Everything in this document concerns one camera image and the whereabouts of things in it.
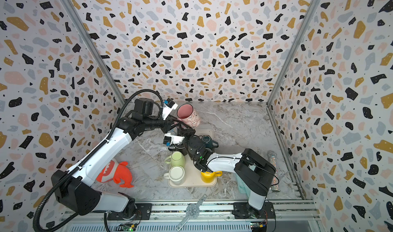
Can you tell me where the pink mug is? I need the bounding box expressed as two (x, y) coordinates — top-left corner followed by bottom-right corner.
(177, 104), (201, 128)

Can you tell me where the black mug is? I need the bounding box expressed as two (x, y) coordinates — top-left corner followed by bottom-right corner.
(168, 144), (188, 156)

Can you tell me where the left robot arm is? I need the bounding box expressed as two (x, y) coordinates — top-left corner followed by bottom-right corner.
(51, 98), (178, 219)

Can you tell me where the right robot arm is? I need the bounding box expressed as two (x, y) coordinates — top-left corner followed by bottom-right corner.
(164, 128), (276, 219)

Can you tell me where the dark green mug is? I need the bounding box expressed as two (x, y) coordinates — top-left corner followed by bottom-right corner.
(202, 135), (219, 152)

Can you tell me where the light green mug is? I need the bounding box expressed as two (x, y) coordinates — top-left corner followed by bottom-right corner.
(165, 151), (186, 168)

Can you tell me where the yellow mug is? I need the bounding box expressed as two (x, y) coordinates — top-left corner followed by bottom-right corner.
(201, 171), (223, 184)

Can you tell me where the white mug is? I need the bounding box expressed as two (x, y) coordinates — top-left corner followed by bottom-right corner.
(163, 166), (185, 186)

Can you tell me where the beige plastic tray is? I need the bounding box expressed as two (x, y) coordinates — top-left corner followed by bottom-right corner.
(167, 128), (217, 188)

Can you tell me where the light green cloth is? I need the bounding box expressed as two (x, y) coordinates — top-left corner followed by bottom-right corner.
(236, 174), (251, 197)

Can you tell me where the red shark toy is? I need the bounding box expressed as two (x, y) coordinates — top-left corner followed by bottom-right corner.
(96, 159), (134, 188)

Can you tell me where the glitter filled glass tube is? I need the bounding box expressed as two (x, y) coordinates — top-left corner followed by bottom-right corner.
(268, 151), (280, 193)

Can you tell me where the metal perforated bracket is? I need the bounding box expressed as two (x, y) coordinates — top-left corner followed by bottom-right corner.
(176, 194), (208, 232)

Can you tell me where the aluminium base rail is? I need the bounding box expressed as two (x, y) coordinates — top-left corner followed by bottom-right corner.
(61, 200), (324, 232)

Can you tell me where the left black corrugated cable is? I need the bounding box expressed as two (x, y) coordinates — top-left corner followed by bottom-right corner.
(32, 89), (163, 232)

